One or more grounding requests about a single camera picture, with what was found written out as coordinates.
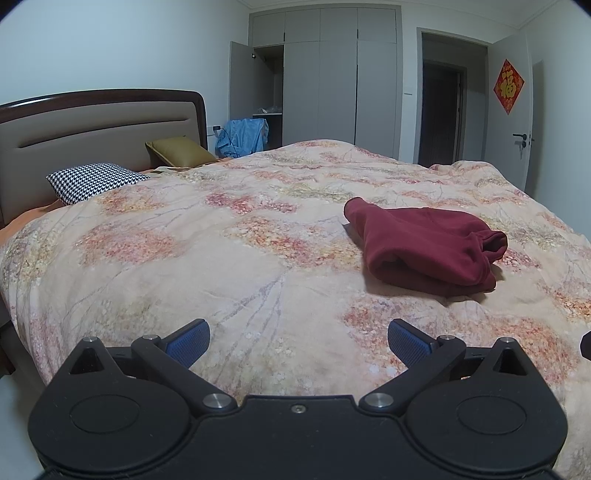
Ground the olive green pillow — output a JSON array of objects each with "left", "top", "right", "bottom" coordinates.
[{"left": 145, "top": 136, "right": 219, "bottom": 168}]

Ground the red diamond door decoration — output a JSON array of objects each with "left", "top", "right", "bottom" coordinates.
[{"left": 492, "top": 58, "right": 526, "bottom": 116}]

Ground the maroon long-sleeve sweater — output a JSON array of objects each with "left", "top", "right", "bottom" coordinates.
[{"left": 344, "top": 196, "right": 509, "bottom": 297}]

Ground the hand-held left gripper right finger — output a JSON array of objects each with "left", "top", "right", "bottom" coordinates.
[{"left": 358, "top": 318, "right": 530, "bottom": 414}]

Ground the grey wardrobe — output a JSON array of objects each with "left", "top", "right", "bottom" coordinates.
[{"left": 229, "top": 6, "right": 402, "bottom": 161}]

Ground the beige bed headboard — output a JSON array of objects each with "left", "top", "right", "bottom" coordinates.
[{"left": 0, "top": 89, "right": 207, "bottom": 228}]

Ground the white door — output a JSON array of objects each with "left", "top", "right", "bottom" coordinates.
[{"left": 486, "top": 31, "right": 535, "bottom": 193}]

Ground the orange bed sheet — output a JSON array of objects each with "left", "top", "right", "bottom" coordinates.
[{"left": 0, "top": 202, "right": 63, "bottom": 243}]

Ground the blue garment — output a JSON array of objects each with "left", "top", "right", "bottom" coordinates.
[{"left": 215, "top": 118, "right": 270, "bottom": 160}]

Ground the floral duvet bed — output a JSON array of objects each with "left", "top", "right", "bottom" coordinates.
[{"left": 0, "top": 139, "right": 591, "bottom": 467}]

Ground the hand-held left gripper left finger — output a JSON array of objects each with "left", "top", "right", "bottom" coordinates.
[{"left": 68, "top": 318, "right": 237, "bottom": 415}]

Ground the houndstooth pillow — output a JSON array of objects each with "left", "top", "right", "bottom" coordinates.
[{"left": 45, "top": 163, "right": 151, "bottom": 206}]

